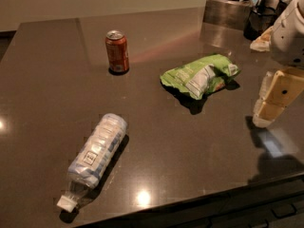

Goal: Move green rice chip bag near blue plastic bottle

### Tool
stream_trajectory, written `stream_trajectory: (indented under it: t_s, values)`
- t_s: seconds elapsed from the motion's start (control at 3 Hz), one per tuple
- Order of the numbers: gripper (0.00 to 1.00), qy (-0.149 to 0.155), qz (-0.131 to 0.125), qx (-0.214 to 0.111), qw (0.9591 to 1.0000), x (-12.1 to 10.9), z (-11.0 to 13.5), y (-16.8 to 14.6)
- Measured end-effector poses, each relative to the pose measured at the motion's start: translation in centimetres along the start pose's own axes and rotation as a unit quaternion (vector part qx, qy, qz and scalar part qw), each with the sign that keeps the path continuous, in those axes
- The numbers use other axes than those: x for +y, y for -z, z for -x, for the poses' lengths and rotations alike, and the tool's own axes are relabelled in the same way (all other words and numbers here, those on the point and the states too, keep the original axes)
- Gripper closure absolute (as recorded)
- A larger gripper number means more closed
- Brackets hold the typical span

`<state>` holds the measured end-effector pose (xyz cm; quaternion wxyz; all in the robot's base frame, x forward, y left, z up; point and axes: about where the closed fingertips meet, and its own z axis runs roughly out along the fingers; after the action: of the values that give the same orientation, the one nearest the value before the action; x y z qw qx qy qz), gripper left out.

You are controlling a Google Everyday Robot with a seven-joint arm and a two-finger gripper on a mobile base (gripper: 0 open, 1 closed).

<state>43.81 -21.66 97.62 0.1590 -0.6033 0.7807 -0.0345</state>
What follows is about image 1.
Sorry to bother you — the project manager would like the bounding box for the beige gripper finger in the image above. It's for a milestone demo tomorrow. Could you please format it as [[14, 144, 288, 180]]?
[[259, 71, 275, 99], [253, 67, 304, 128]]

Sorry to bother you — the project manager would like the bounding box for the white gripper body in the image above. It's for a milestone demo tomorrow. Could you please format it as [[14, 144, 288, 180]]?
[[270, 0, 304, 67]]

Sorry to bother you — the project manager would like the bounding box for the green rice chip bag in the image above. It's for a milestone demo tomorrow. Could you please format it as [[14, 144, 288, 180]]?
[[160, 54, 240, 100]]

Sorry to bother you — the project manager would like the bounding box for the clear blue-label plastic bottle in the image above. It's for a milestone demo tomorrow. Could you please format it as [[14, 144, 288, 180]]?
[[57, 113, 127, 213]]

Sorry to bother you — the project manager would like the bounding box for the white napkin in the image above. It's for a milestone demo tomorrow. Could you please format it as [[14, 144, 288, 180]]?
[[250, 27, 273, 52]]

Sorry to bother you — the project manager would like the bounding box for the black mesh cup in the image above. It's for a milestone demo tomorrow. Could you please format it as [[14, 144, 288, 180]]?
[[243, 6, 276, 41]]

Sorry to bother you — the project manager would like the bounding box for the steel dispenser base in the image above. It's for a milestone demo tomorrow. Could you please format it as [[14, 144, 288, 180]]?
[[203, 0, 251, 30]]

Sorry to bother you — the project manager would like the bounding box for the orange soda can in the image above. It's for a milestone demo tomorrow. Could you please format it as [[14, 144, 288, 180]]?
[[105, 29, 129, 74]]

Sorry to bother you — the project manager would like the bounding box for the dark drawer handle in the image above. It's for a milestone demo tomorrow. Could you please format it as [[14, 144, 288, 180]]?
[[272, 204, 297, 219]]

